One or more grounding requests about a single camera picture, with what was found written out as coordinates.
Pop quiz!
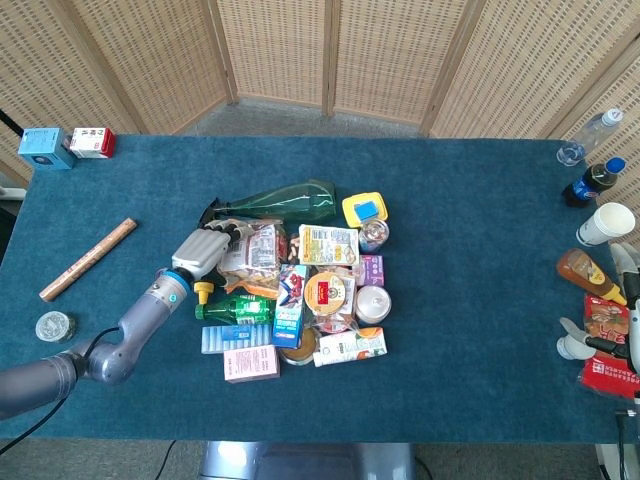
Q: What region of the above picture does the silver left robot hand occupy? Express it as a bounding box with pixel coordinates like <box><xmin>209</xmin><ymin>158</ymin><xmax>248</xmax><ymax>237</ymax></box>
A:
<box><xmin>171</xmin><ymin>217</ymin><xmax>254</xmax><ymax>289</ymax></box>

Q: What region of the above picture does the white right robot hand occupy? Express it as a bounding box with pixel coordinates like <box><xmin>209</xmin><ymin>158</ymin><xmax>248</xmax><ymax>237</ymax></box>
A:
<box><xmin>556</xmin><ymin>242</ymin><xmax>640</xmax><ymax>376</ymax></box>

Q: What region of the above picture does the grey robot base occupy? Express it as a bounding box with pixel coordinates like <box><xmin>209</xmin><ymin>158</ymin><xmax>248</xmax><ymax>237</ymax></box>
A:
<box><xmin>198</xmin><ymin>441</ymin><xmax>417</xmax><ymax>480</ymax></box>

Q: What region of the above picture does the red snack bag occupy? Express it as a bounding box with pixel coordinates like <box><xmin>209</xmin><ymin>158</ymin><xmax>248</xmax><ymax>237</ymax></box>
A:
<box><xmin>582</xmin><ymin>293</ymin><xmax>632</xmax><ymax>352</ymax></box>

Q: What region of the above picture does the clear snack bag white label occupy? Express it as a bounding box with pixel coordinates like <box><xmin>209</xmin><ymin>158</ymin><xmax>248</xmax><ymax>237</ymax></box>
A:
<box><xmin>216</xmin><ymin>219</ymin><xmax>290</xmax><ymax>291</ymax></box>

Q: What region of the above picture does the orange bag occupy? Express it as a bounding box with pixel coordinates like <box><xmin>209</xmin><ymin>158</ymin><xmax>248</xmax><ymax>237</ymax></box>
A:
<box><xmin>224</xmin><ymin>277</ymin><xmax>281</xmax><ymax>302</ymax></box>

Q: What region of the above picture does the orange sauce squeeze bottle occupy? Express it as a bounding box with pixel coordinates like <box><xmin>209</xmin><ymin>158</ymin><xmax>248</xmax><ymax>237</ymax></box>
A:
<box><xmin>555</xmin><ymin>247</ymin><xmax>628</xmax><ymax>307</ymax></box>

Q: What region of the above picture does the white paper cup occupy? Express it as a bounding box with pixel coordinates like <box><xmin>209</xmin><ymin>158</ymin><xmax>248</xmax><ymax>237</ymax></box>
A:
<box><xmin>575</xmin><ymin>201</ymin><xmax>637</xmax><ymax>248</ymax></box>

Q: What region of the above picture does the green bottle yellow cap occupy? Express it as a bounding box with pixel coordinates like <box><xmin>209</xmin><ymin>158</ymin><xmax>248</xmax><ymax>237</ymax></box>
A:
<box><xmin>193</xmin><ymin>280</ymin><xmax>278</xmax><ymax>327</ymax></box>

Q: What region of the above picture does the light blue ribbed box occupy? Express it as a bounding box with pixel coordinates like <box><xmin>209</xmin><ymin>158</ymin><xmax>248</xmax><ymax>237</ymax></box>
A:
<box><xmin>200</xmin><ymin>323</ymin><xmax>275</xmax><ymax>356</ymax></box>

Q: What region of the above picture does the red package white text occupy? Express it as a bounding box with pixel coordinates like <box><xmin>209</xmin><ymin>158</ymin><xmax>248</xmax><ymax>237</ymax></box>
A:
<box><xmin>578</xmin><ymin>348</ymin><xmax>640</xmax><ymax>402</ymax></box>

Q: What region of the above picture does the large green transparent bottle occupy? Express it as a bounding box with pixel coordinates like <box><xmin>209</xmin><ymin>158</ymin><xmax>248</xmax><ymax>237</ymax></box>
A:
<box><xmin>199</xmin><ymin>178</ymin><xmax>338</xmax><ymax>227</ymax></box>

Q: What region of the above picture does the cola bottle blue cap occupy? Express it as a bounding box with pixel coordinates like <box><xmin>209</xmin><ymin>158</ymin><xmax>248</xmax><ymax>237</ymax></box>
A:
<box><xmin>560</xmin><ymin>156</ymin><xmax>628</xmax><ymax>209</ymax></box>

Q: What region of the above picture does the blue spiderman box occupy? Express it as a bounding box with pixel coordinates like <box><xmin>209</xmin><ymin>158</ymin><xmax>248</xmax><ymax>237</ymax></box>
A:
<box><xmin>271</xmin><ymin>263</ymin><xmax>312</xmax><ymax>350</ymax></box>

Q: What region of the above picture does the brown wooden stick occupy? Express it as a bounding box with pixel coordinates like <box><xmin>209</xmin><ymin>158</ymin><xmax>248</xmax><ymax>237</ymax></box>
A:
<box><xmin>39</xmin><ymin>217</ymin><xmax>139</xmax><ymax>303</ymax></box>

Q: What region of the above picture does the pink box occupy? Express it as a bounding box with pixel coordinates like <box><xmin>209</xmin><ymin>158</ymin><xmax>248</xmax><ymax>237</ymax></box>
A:
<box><xmin>222</xmin><ymin>344</ymin><xmax>282</xmax><ymax>384</ymax></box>

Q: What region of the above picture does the yellow and white flat box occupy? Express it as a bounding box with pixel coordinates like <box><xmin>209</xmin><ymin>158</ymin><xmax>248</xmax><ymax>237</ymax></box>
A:
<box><xmin>297</xmin><ymin>223</ymin><xmax>361</xmax><ymax>267</ymax></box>

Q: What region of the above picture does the round tub yellow lid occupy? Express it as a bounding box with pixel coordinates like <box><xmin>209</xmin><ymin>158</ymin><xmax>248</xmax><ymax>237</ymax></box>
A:
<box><xmin>302</xmin><ymin>269</ymin><xmax>358</xmax><ymax>318</ymax></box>

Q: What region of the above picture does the jar with brown lid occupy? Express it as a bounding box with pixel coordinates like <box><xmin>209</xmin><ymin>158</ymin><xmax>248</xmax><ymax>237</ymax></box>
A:
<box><xmin>278</xmin><ymin>326</ymin><xmax>322</xmax><ymax>368</ymax></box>

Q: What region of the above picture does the clear water bottle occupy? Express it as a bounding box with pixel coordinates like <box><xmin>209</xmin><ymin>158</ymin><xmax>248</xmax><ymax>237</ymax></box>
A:
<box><xmin>555</xmin><ymin>107</ymin><xmax>625</xmax><ymax>167</ymax></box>

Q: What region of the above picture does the red and white box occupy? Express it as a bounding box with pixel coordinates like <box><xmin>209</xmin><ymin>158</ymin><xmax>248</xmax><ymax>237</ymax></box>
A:
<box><xmin>69</xmin><ymin>126</ymin><xmax>118</xmax><ymax>160</ymax></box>

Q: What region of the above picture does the yellow plastic container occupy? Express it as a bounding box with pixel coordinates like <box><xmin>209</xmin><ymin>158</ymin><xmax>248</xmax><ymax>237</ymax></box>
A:
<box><xmin>341</xmin><ymin>190</ymin><xmax>391</xmax><ymax>229</ymax></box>

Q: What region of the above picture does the clear wrapped red snack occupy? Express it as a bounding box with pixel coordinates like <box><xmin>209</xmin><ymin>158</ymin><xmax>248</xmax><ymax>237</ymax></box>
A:
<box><xmin>313</xmin><ymin>310</ymin><xmax>362</xmax><ymax>336</ymax></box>

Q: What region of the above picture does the blue table cloth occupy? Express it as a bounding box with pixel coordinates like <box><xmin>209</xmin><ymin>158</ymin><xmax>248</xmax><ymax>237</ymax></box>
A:
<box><xmin>0</xmin><ymin>133</ymin><xmax>640</xmax><ymax>445</ymax></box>

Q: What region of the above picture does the round jar silver lid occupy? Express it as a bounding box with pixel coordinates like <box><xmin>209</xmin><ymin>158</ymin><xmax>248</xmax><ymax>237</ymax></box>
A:
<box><xmin>34</xmin><ymin>310</ymin><xmax>78</xmax><ymax>345</ymax></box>

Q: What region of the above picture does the woven bamboo screen panel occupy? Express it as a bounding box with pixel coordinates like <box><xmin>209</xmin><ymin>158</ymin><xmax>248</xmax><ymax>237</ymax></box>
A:
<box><xmin>323</xmin><ymin>0</ymin><xmax>489</xmax><ymax>132</ymax></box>
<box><xmin>0</xmin><ymin>0</ymin><xmax>150</xmax><ymax>186</ymax></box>
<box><xmin>207</xmin><ymin>0</ymin><xmax>335</xmax><ymax>117</ymax></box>
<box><xmin>63</xmin><ymin>0</ymin><xmax>239</xmax><ymax>136</ymax></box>
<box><xmin>420</xmin><ymin>0</ymin><xmax>640</xmax><ymax>141</ymax></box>
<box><xmin>547</xmin><ymin>44</ymin><xmax>640</xmax><ymax>221</ymax></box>

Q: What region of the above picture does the blue sponge block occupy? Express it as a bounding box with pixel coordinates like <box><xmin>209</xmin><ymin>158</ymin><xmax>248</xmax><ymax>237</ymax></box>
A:
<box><xmin>352</xmin><ymin>199</ymin><xmax>380</xmax><ymax>223</ymax></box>

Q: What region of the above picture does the purple small box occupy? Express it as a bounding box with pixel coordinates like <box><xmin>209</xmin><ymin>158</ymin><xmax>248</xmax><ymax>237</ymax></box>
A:
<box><xmin>351</xmin><ymin>254</ymin><xmax>387</xmax><ymax>288</ymax></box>

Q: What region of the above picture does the small glass jar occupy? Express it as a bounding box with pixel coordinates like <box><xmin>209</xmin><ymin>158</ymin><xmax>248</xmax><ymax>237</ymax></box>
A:
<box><xmin>357</xmin><ymin>218</ymin><xmax>391</xmax><ymax>254</ymax></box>

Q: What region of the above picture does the white green orange carton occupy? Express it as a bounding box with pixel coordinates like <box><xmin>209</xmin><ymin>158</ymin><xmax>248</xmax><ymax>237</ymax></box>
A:
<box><xmin>312</xmin><ymin>325</ymin><xmax>389</xmax><ymax>368</ymax></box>

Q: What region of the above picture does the silver tin can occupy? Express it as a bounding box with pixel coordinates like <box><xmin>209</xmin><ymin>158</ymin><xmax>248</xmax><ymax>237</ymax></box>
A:
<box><xmin>354</xmin><ymin>284</ymin><xmax>393</xmax><ymax>326</ymax></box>

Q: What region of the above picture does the light blue cardboard box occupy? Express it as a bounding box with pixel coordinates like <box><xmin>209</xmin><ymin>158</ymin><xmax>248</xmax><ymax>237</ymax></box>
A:
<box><xmin>17</xmin><ymin>126</ymin><xmax>77</xmax><ymax>172</ymax></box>

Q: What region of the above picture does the black pole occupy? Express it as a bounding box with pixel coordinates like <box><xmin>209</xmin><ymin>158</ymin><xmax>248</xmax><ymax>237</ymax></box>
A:
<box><xmin>0</xmin><ymin>108</ymin><xmax>27</xmax><ymax>142</ymax></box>

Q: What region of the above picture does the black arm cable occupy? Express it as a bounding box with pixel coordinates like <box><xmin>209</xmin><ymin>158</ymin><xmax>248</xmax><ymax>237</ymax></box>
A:
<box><xmin>0</xmin><ymin>326</ymin><xmax>122</xmax><ymax>457</ymax></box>

